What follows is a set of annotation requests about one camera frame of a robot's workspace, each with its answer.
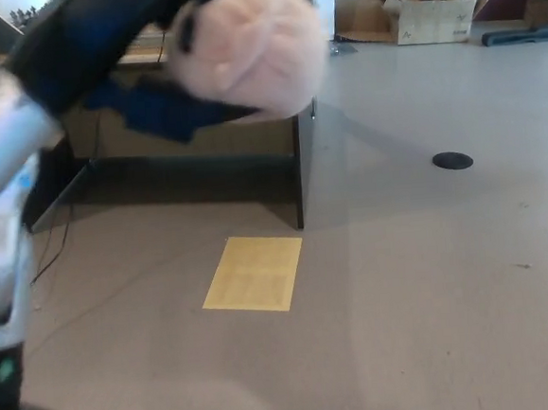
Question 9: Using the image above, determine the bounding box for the short black hanging cable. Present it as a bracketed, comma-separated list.
[155, 30, 169, 63]

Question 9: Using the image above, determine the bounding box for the row of small dark figures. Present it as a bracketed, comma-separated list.
[9, 2, 52, 32]

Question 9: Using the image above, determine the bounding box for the open cardboard box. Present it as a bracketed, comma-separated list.
[380, 0, 492, 49]

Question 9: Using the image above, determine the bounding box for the clear plastic bag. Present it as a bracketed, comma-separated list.
[327, 41, 359, 57]

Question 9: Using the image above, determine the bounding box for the robot left black hand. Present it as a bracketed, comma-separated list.
[1, 0, 263, 159]

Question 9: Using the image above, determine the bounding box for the long black foam piece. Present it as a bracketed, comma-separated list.
[481, 23, 548, 50]

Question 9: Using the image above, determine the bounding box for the long black power cable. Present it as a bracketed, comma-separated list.
[15, 109, 115, 286]

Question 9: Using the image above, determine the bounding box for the round black floor cover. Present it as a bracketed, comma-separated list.
[432, 150, 475, 171]

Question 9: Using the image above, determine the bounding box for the yellow paper sheet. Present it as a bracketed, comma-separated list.
[196, 230, 309, 319]

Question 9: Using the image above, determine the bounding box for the flat cardboard sheet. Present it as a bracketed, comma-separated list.
[333, 0, 399, 47]

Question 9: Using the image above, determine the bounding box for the pink plush dumpling with sunglasses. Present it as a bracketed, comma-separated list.
[162, 0, 334, 128]

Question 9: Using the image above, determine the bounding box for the dark wooden desk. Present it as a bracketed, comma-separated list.
[0, 0, 329, 254]

